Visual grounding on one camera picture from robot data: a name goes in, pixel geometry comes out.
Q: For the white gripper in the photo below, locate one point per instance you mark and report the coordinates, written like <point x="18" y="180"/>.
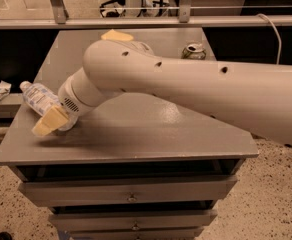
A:
<point x="67" y="101"/>

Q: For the blue plastic water bottle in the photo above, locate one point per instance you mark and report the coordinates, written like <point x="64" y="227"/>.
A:
<point x="41" y="99"/>

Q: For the bottom grey drawer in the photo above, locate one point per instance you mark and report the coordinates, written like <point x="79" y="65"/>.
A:
<point x="159" y="234"/>

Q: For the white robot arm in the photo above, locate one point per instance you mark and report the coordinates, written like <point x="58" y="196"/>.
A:
<point x="253" y="97"/>

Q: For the top grey drawer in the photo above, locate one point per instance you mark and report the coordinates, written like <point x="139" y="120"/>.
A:
<point x="128" y="191"/>

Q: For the black shoe tip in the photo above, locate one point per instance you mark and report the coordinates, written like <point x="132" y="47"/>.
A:
<point x="5" y="236"/>

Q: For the yellow sponge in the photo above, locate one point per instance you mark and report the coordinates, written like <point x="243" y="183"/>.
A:
<point x="117" y="36"/>

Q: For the grey drawer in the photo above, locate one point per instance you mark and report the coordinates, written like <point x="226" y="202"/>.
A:
<point x="128" y="191"/>
<point x="159" y="234"/>
<point x="133" y="220"/>

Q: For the black office chair base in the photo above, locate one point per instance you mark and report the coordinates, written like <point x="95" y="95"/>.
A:
<point x="112" y="8"/>

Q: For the green 7up can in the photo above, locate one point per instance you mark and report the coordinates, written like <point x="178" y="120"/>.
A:
<point x="195" y="51"/>

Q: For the middle grey drawer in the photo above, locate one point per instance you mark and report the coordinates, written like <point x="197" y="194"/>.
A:
<point x="133" y="220"/>

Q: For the metal railing frame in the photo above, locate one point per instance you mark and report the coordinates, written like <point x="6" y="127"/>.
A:
<point x="84" y="14"/>

